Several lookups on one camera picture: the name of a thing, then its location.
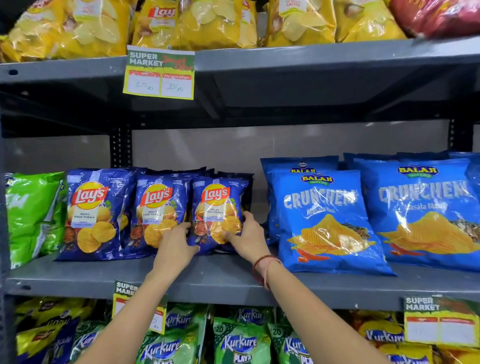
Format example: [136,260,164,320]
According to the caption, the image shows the row of yellow chip packets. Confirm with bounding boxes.
[0,0,409,64]

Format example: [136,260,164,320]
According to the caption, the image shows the person's right hand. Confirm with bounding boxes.
[224,211,272,265]

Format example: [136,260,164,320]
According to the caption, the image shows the dark blue chip bag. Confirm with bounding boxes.
[187,176,249,256]

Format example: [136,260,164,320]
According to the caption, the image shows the grey metal shelf rack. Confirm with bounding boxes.
[0,35,480,364]

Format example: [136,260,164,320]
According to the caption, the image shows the person's left hand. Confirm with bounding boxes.
[152,222,201,278]

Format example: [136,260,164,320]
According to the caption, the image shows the person's right forearm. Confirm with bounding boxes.
[253,255,380,364]

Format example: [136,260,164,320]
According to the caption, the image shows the row of green puff packets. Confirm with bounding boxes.
[69,302,314,364]

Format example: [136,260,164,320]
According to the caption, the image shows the green and yellow price tag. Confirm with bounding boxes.
[122,44,196,101]
[403,295,480,348]
[112,280,168,335]

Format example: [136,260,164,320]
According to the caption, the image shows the row of dark blue packets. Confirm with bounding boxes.
[56,166,255,262]

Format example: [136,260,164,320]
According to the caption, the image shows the person's left forearm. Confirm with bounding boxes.
[75,267,181,364]

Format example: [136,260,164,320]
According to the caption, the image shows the red snack packet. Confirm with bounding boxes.
[387,0,480,40]

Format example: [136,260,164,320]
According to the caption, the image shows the orange snack packet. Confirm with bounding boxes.
[378,343,436,364]
[434,345,480,364]
[352,310,406,346]

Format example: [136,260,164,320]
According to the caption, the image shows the red thread wrist bracelet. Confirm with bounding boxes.
[251,254,283,290]

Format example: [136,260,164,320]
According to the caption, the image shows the large light blue chip bag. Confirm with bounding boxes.
[269,170,397,277]
[260,155,340,245]
[352,157,480,273]
[343,149,480,181]

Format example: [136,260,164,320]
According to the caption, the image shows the green snack packet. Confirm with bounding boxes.
[5,171,68,269]

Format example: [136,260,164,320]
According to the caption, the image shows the yellow and blue snack packet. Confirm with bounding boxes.
[15,317,82,364]

